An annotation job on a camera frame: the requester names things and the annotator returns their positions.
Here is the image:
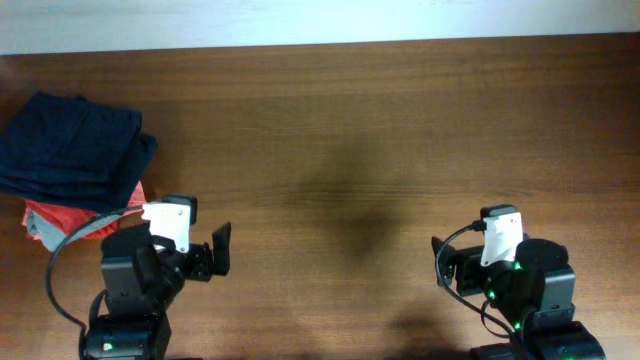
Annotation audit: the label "grey folded shirt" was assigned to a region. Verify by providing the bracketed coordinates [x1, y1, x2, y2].
[30, 209, 67, 252]

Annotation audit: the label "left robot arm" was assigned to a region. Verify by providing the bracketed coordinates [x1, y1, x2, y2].
[80, 195, 232, 359]

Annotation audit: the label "left black camera cable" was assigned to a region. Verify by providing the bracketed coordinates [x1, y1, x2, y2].
[44, 204, 146, 360]

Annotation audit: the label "black camera cable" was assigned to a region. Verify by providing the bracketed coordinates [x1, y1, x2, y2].
[44, 204, 146, 360]
[433, 219, 521, 339]

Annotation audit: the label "dark blue shorts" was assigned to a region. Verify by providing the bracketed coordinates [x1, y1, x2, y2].
[1, 92, 158, 213]

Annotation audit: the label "red bottom folded garment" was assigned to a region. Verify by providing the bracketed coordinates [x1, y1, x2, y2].
[82, 221, 119, 240]

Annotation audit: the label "right black camera cable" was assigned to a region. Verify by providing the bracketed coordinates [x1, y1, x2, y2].
[433, 219, 521, 339]

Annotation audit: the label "red folded shirt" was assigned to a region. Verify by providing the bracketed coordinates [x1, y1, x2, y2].
[23, 180, 148, 237]

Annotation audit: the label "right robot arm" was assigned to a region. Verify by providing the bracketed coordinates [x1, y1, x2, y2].
[431, 204, 607, 360]

